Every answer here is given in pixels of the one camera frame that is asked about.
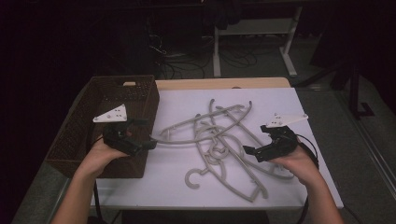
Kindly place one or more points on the dark metal stand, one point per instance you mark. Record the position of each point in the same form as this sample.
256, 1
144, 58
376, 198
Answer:
355, 93

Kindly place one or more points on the white desk frame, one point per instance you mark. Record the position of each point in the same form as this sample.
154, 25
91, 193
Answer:
255, 26

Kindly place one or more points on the person's right hand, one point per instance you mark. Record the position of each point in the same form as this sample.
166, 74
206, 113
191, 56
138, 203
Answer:
299, 165

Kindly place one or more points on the grey plastic clothes hanger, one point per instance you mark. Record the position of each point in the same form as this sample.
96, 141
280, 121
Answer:
281, 176
186, 140
232, 188
218, 153

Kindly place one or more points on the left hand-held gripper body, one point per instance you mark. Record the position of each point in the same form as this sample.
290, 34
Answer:
120, 138

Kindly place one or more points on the brown woven basket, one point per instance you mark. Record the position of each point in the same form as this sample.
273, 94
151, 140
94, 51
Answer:
77, 140

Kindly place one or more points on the person's left hand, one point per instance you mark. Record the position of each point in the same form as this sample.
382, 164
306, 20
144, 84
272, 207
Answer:
99, 155

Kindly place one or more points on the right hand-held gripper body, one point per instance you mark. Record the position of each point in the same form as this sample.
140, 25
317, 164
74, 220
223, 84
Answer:
281, 144

